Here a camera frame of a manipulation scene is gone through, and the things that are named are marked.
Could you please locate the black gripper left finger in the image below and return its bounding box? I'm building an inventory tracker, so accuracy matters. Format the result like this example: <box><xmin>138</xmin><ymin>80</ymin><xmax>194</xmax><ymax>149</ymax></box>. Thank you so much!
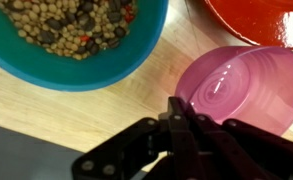
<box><xmin>71</xmin><ymin>97</ymin><xmax>204</xmax><ymax>180</ymax></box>

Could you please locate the purple plastic bowl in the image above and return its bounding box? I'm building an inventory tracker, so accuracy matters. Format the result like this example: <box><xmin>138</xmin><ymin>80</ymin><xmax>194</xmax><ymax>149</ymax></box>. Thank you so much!
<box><xmin>174</xmin><ymin>45</ymin><xmax>293</xmax><ymax>137</ymax></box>

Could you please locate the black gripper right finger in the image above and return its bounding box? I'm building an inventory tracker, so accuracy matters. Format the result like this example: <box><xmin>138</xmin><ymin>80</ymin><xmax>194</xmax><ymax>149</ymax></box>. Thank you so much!
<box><xmin>185</xmin><ymin>103</ymin><xmax>293</xmax><ymax>180</ymax></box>

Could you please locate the teal bowl with beans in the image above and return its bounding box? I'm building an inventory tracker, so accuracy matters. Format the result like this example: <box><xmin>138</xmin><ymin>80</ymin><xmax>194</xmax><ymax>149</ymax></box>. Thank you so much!
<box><xmin>0</xmin><ymin>0</ymin><xmax>170</xmax><ymax>93</ymax></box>

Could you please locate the red plate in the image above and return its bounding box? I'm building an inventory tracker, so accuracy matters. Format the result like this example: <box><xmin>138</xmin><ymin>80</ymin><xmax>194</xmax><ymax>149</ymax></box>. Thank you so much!
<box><xmin>204</xmin><ymin>0</ymin><xmax>293</xmax><ymax>50</ymax></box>

